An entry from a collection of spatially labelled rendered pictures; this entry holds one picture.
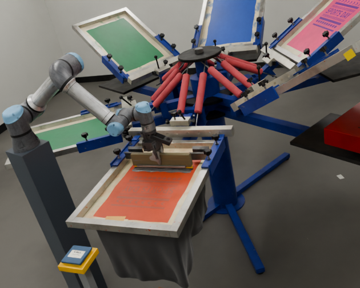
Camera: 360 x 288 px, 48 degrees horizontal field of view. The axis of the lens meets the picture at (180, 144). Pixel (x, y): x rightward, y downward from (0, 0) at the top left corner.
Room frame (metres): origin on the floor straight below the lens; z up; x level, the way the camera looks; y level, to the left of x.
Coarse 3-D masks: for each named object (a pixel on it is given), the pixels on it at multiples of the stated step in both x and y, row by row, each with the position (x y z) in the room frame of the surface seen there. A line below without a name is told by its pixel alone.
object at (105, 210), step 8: (128, 176) 1.94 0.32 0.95; (152, 176) 1.89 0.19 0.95; (120, 184) 1.88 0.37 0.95; (112, 192) 1.82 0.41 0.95; (120, 192) 1.80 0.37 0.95; (112, 200) 1.74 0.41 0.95; (104, 208) 1.69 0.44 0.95; (112, 208) 1.67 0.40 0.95; (120, 208) 1.65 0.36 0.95; (128, 208) 1.64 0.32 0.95; (96, 216) 1.63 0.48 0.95; (104, 216) 1.62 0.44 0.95; (128, 216) 1.57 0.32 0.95
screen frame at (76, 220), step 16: (176, 144) 2.14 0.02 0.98; (192, 144) 2.09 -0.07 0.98; (208, 144) 2.05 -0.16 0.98; (128, 160) 2.12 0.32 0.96; (112, 176) 1.94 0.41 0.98; (208, 176) 1.76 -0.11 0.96; (96, 192) 1.79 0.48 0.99; (192, 192) 1.60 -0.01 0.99; (80, 208) 1.68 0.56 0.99; (192, 208) 1.52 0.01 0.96; (80, 224) 1.56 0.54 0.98; (96, 224) 1.52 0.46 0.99; (112, 224) 1.49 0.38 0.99; (128, 224) 1.46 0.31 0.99; (144, 224) 1.44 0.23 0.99; (160, 224) 1.41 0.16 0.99; (176, 224) 1.39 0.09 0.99
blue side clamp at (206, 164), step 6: (222, 138) 2.02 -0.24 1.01; (222, 144) 2.00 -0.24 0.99; (216, 150) 1.91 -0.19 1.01; (222, 150) 1.98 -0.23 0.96; (210, 156) 1.87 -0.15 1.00; (216, 156) 1.88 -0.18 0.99; (204, 162) 1.82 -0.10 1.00; (210, 162) 1.79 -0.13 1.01; (216, 162) 1.86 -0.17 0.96; (210, 168) 1.77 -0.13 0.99; (210, 174) 1.77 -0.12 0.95
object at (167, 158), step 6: (132, 156) 2.00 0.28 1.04; (138, 156) 1.98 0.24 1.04; (144, 156) 1.97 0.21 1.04; (150, 156) 1.95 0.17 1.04; (162, 156) 1.92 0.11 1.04; (168, 156) 1.90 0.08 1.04; (174, 156) 1.89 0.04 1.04; (180, 156) 1.87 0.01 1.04; (186, 156) 1.85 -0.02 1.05; (138, 162) 1.99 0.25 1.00; (144, 162) 1.97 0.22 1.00; (150, 162) 1.95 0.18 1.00; (156, 162) 1.94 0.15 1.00; (162, 162) 1.92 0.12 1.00; (168, 162) 1.90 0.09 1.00; (174, 162) 1.89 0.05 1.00; (180, 162) 1.87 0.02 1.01; (186, 162) 1.86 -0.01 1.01; (192, 162) 1.87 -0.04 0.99
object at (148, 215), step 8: (192, 160) 1.96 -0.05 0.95; (200, 160) 1.94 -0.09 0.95; (160, 176) 1.87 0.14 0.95; (168, 176) 1.85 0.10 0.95; (176, 176) 1.83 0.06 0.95; (184, 176) 1.81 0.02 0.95; (192, 176) 1.80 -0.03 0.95; (184, 184) 1.74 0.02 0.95; (176, 192) 1.68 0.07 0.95; (184, 192) 1.67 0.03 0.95; (176, 200) 1.61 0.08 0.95; (136, 208) 1.62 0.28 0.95; (168, 208) 1.57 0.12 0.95; (136, 216) 1.56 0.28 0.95; (144, 216) 1.55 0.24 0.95; (152, 216) 1.53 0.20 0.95; (160, 216) 1.52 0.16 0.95; (168, 216) 1.50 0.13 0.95
